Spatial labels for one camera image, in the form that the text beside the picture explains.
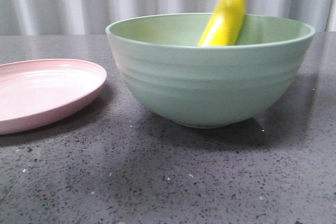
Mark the yellow banana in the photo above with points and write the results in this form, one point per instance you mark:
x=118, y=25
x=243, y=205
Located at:
x=225, y=24

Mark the green ribbed bowl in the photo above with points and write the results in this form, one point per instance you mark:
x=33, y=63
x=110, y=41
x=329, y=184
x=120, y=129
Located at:
x=207, y=87

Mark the pink plate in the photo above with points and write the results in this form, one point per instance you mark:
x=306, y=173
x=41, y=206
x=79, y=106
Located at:
x=35, y=93

